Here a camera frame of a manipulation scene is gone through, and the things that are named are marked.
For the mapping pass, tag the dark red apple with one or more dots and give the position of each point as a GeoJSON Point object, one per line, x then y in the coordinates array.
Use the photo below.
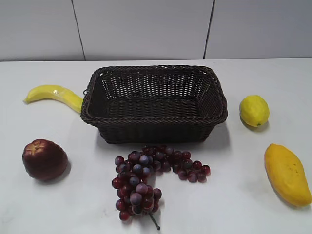
{"type": "Point", "coordinates": [44, 160]}

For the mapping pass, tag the purple grape bunch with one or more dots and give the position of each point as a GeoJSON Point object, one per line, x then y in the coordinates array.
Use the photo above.
{"type": "Point", "coordinates": [136, 197]}

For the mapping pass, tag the dark brown woven basket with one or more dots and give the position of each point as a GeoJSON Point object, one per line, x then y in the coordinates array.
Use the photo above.
{"type": "Point", "coordinates": [154, 104]}

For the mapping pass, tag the yellow banana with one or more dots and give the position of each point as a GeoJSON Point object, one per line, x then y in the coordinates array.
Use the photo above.
{"type": "Point", "coordinates": [55, 92]}

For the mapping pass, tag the yellow mango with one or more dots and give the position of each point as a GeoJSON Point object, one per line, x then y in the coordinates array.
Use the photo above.
{"type": "Point", "coordinates": [287, 176]}

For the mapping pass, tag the yellow lemon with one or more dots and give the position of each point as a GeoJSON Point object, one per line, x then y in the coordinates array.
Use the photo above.
{"type": "Point", "coordinates": [254, 110]}

